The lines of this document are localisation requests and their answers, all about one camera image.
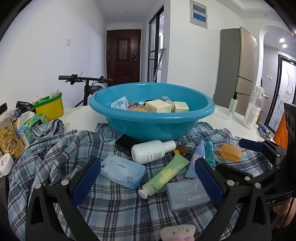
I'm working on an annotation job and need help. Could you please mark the orange soap bar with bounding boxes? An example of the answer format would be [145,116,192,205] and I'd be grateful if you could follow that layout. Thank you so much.
[220,143,242,162]

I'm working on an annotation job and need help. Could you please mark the teal cosmetic tube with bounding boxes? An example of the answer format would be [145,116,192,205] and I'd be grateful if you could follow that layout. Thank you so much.
[205,141,216,168]

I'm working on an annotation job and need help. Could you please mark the blue wet wipes pack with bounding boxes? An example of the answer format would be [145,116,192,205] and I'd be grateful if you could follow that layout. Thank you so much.
[100,154,147,190]

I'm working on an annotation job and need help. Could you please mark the white lotion bottle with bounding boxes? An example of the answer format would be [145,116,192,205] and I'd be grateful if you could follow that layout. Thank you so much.
[132,140,177,164]

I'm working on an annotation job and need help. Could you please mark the small blue battery pack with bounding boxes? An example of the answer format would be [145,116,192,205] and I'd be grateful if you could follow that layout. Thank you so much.
[258,123,271,140]

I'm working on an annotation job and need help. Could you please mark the clear bottle white label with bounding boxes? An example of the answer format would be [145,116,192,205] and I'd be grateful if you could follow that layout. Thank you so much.
[243,87,264,129]

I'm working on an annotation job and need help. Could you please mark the clear plastic tray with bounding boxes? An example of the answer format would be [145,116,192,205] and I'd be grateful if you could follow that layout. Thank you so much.
[213,106,232,120]

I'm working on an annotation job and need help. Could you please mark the green pump bottle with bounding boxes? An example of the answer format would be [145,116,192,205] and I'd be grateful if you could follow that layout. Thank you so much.
[228,92,238,115]

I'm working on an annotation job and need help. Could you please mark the small amber glass bottle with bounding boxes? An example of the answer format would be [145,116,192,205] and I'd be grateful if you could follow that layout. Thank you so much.
[173,144,189,157]

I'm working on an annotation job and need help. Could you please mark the grey rectangular box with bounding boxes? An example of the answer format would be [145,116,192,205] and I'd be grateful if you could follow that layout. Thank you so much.
[166,178,210,212]

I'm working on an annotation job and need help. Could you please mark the green cosmetic tube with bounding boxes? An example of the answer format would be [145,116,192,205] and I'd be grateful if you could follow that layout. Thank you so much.
[138,154,190,199]

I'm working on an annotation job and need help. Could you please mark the white small jar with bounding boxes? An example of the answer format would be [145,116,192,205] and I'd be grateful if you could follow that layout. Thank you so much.
[0,153,14,177]

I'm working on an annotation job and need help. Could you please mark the grey gold refrigerator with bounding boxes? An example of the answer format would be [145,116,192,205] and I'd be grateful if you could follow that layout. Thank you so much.
[214,27,258,115]

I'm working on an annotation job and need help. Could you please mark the pale green square box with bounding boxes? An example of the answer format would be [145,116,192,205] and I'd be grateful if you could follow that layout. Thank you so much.
[174,101,189,113]

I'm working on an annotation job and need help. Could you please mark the blue plaid shirt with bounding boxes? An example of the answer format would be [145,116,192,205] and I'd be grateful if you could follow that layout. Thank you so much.
[7,119,273,241]

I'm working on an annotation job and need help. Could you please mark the green tissue box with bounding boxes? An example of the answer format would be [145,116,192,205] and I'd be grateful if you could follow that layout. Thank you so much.
[16,111,48,144]

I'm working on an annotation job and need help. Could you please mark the cream square box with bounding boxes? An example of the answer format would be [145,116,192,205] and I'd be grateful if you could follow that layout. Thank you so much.
[145,99,171,113]

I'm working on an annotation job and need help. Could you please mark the blue plastic basin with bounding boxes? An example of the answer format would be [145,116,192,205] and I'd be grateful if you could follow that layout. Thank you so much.
[89,82,215,142]

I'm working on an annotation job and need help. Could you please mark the yellow green-lid bucket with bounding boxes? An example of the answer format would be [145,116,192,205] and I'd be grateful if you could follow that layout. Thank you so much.
[33,92,64,121]

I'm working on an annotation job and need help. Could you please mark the yellow blue packet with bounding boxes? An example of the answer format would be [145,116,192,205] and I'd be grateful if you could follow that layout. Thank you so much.
[128,101,147,113]

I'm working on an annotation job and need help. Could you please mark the blue white Raison box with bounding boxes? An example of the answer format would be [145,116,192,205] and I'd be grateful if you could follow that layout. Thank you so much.
[110,96,128,110]

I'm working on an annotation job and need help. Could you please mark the black bicycle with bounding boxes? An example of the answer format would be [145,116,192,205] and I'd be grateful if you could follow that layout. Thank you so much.
[58,74,113,108]

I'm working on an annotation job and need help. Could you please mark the dark brown entry door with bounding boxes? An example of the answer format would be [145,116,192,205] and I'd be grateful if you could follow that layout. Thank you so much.
[106,29,142,85]

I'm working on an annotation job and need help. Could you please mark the mop handle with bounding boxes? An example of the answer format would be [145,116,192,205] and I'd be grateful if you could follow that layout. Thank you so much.
[153,47,166,83]

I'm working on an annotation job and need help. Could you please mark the wall electrical panel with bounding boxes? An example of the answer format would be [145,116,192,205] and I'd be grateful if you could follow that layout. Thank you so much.
[190,0,208,29]

